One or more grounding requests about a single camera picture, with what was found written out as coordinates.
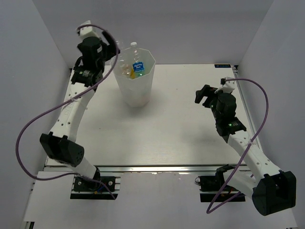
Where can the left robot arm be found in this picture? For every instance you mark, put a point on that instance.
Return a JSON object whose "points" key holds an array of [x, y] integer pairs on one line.
{"points": [[60, 143]]}

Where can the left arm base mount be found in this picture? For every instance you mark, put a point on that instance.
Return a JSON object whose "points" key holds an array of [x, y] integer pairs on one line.
{"points": [[83, 189]]}

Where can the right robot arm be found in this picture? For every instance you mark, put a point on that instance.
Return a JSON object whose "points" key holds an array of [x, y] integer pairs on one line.
{"points": [[269, 187]]}

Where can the blue sticker right corner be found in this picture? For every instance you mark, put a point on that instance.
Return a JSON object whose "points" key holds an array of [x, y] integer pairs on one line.
{"points": [[222, 66]]}

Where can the clear bottle blue label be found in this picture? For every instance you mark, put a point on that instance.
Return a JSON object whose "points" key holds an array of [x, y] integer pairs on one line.
{"points": [[137, 63]]}

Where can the long clear plastic bottle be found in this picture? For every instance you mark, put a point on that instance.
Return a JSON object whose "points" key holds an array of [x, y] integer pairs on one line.
{"points": [[122, 56]]}

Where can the green plastic bottle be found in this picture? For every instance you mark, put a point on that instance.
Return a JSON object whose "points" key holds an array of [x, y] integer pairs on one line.
{"points": [[137, 75]]}

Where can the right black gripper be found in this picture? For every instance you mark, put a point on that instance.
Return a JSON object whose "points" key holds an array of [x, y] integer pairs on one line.
{"points": [[206, 91]]}

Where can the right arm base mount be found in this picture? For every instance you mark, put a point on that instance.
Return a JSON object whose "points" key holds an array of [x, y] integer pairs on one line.
{"points": [[210, 185]]}

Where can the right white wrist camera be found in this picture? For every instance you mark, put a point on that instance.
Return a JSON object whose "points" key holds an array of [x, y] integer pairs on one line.
{"points": [[228, 85]]}

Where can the aluminium front rail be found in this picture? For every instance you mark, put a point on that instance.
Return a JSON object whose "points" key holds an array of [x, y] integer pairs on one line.
{"points": [[154, 169]]}

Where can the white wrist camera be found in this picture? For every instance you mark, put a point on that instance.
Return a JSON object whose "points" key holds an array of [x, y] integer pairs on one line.
{"points": [[228, 85], [87, 32]]}

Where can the white octagonal plastic bin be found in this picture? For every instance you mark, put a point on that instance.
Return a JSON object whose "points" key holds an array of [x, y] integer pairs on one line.
{"points": [[136, 92]]}

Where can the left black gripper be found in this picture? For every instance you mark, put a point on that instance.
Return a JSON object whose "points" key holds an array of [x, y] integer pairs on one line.
{"points": [[111, 45]]}

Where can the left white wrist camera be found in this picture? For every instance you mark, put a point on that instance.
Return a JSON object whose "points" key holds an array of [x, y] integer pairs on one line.
{"points": [[87, 32]]}

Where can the clear bottle orange cap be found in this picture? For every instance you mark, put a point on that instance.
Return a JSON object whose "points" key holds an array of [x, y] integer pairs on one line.
{"points": [[127, 71]]}

